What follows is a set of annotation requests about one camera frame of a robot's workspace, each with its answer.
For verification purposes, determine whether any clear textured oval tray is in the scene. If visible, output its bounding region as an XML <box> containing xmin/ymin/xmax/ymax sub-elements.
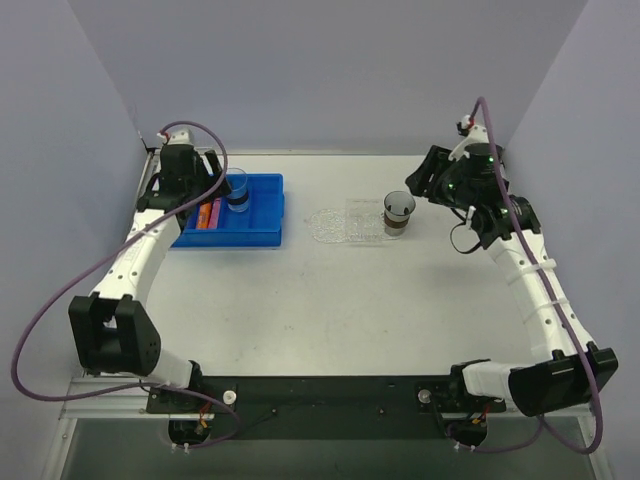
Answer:
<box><xmin>307</xmin><ymin>207</ymin><xmax>400</xmax><ymax>244</ymax></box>

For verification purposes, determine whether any clear blue-tinted cup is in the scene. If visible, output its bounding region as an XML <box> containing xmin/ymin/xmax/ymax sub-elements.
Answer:
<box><xmin>226</xmin><ymin>168</ymin><xmax>249</xmax><ymax>213</ymax></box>

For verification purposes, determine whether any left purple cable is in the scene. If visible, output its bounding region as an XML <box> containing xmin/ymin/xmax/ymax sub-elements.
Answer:
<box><xmin>10</xmin><ymin>120</ymin><xmax>241</xmax><ymax>449</ymax></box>

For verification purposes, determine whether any orange toothpaste tube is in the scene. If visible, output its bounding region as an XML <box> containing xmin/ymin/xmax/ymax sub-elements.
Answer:
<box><xmin>196</xmin><ymin>202</ymin><xmax>213</xmax><ymax>230</ymax></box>

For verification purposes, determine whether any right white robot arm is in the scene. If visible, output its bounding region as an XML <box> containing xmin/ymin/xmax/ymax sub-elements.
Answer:
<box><xmin>406</xmin><ymin>117</ymin><xmax>618</xmax><ymax>417</ymax></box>

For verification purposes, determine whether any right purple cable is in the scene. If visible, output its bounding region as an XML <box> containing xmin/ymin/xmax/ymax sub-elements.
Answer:
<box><xmin>444</xmin><ymin>96</ymin><xmax>605</xmax><ymax>455</ymax></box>

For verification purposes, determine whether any clear acrylic toothbrush holder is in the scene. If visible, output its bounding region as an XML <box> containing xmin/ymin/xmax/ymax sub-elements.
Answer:
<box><xmin>344</xmin><ymin>199</ymin><xmax>385</xmax><ymax>243</ymax></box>

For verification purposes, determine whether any purple cable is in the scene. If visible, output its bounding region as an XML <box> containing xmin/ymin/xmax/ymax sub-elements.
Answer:
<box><xmin>444</xmin><ymin>96</ymin><xmax>605</xmax><ymax>455</ymax></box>
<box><xmin>10</xmin><ymin>120</ymin><xmax>241</xmax><ymax>449</ymax></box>

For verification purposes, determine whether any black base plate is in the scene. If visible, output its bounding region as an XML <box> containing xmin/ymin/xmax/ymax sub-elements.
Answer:
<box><xmin>146</xmin><ymin>375</ymin><xmax>506</xmax><ymax>440</ymax></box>

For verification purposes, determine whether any blue plastic bin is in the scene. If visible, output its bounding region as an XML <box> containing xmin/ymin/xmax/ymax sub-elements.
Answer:
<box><xmin>172</xmin><ymin>173</ymin><xmax>285</xmax><ymax>248</ymax></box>

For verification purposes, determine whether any clear brown-banded cup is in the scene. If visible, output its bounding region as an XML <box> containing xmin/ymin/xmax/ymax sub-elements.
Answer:
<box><xmin>383</xmin><ymin>191</ymin><xmax>416</xmax><ymax>236</ymax></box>

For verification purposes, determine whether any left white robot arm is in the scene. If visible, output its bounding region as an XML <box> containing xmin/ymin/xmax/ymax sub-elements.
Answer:
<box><xmin>68</xmin><ymin>121</ymin><xmax>230</xmax><ymax>412</ymax></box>

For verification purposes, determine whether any pink toothpaste tube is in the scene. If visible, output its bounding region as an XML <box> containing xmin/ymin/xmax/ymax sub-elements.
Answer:
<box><xmin>208</xmin><ymin>198</ymin><xmax>221</xmax><ymax>230</ymax></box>

